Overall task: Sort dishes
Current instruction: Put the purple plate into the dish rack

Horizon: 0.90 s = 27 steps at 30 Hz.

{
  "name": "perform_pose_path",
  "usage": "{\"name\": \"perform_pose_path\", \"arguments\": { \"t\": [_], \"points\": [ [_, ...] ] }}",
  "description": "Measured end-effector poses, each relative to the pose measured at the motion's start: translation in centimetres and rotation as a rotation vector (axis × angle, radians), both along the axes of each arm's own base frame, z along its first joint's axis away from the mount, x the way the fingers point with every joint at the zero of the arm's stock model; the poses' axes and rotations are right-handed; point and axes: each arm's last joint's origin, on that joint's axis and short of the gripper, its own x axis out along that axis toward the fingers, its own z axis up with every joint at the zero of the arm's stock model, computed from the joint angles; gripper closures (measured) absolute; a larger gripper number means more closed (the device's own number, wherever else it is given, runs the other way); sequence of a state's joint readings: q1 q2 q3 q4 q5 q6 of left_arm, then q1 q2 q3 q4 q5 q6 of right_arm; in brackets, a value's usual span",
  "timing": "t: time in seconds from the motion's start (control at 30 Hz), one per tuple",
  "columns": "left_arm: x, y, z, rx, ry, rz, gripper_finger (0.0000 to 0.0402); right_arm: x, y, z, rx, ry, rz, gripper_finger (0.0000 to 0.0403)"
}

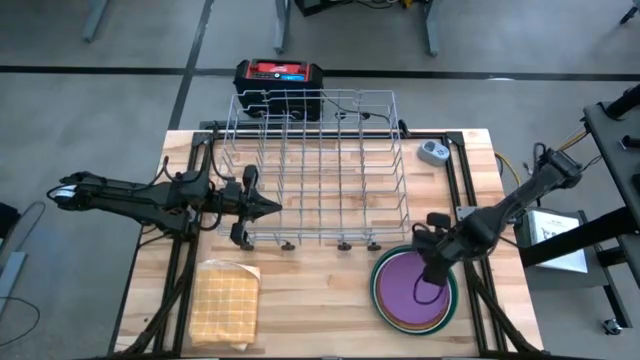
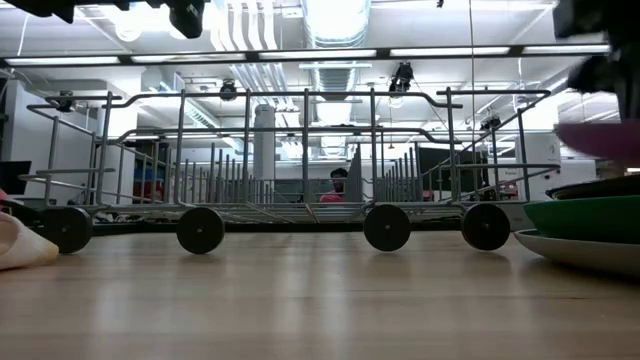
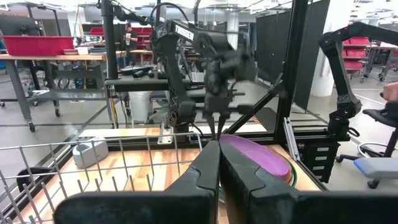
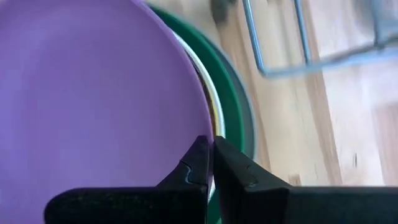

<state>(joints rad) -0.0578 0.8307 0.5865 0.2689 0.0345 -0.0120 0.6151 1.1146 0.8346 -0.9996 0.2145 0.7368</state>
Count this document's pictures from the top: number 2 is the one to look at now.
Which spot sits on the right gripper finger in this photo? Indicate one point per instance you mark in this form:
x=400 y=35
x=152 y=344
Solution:
x=629 y=107

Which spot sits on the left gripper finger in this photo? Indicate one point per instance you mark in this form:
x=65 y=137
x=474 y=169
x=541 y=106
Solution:
x=55 y=7
x=187 y=17

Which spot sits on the purple plate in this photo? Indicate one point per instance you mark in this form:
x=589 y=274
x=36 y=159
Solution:
x=605 y=141

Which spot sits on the green plate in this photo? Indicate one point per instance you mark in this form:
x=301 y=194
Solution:
x=585 y=217

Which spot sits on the large grey plate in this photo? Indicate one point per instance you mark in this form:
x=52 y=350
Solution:
x=590 y=256

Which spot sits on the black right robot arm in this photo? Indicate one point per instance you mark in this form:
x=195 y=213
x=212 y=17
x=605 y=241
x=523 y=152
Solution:
x=600 y=17

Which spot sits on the black ceiling device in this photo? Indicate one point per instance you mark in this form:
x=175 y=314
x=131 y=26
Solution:
x=490 y=122
x=228 y=91
x=402 y=76
x=65 y=102

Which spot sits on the white cabinet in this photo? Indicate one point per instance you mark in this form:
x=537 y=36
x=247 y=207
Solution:
x=542 y=150

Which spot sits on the white column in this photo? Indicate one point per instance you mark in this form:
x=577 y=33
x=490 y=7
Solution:
x=264 y=145

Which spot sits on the grey box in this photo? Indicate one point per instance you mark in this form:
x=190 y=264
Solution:
x=517 y=215

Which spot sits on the black monitor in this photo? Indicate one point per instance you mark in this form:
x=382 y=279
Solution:
x=15 y=177
x=435 y=170

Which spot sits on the shelf with red bins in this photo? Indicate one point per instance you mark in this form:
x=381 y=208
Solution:
x=147 y=192

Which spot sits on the person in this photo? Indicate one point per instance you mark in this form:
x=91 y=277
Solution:
x=339 y=182

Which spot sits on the checked kitchen cloth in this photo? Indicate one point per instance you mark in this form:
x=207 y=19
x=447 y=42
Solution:
x=20 y=245

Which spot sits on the silver ventilation duct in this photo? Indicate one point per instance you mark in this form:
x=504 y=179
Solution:
x=335 y=20

